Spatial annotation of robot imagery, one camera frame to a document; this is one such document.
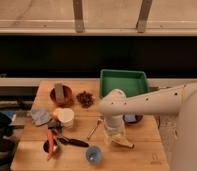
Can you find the metal fork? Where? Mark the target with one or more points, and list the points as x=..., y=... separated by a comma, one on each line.
x=99, y=121

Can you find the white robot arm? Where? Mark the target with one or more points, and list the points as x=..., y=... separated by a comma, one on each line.
x=179, y=101

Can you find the orange-brown bowl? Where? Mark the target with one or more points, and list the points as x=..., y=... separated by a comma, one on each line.
x=68, y=97

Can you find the yellow banana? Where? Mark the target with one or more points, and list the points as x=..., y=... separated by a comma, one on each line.
x=120, y=139

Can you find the grey rectangular block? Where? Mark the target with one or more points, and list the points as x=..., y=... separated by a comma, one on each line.
x=59, y=92

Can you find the brown pine cone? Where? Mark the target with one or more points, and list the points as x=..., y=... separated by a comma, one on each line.
x=85, y=99

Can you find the green plastic tray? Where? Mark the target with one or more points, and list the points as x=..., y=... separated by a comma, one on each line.
x=132, y=83

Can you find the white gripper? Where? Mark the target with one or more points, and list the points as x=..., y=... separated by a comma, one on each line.
x=114, y=125

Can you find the black object at left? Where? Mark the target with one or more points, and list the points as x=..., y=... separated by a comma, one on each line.
x=6, y=145

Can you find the blue sponge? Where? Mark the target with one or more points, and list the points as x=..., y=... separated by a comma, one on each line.
x=130, y=118

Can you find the white cup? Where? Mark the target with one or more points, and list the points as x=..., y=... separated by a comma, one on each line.
x=65, y=116

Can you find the blue glass cup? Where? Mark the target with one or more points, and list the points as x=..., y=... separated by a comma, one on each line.
x=93, y=155

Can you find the orange carrot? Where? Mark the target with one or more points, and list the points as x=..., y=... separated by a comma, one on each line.
x=50, y=138

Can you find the grey blue cloth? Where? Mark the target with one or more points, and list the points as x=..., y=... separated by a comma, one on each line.
x=40, y=116

